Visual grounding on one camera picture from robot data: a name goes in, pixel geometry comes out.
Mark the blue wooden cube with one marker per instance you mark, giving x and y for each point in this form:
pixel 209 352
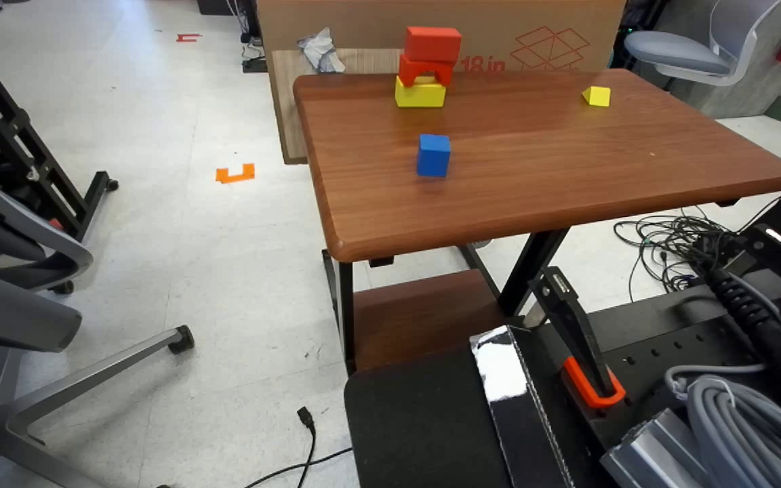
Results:
pixel 431 156

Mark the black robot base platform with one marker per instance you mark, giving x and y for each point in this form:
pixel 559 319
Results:
pixel 426 424

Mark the orange rectangular wooden block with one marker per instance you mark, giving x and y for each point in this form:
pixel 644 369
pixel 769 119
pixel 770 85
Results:
pixel 431 45

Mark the large cardboard box red print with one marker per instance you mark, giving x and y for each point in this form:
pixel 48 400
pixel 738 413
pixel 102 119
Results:
pixel 364 22

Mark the brown wooden lower shelf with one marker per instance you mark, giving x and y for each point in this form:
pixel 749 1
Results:
pixel 418 314

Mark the white paper scrap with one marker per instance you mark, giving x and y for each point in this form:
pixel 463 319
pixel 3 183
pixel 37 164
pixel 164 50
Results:
pixel 320 46

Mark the orange plastic floor bracket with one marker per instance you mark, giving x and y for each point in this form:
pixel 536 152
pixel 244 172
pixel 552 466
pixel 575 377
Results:
pixel 233 173

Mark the shiny chrome metal rail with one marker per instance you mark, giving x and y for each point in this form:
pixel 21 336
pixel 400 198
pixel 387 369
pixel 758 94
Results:
pixel 503 381

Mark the black metal stand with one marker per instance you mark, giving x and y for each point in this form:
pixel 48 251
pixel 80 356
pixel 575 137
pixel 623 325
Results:
pixel 21 145

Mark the yellow wedge wooden block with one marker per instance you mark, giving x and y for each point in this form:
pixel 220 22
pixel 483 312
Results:
pixel 597 95

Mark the grey metal block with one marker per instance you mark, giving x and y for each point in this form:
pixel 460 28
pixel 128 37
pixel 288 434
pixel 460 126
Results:
pixel 652 450

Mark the black table leg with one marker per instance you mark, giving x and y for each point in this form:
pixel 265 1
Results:
pixel 346 314
pixel 528 272

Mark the grey mesh office chair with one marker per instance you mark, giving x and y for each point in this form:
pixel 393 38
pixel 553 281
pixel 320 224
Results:
pixel 680 50

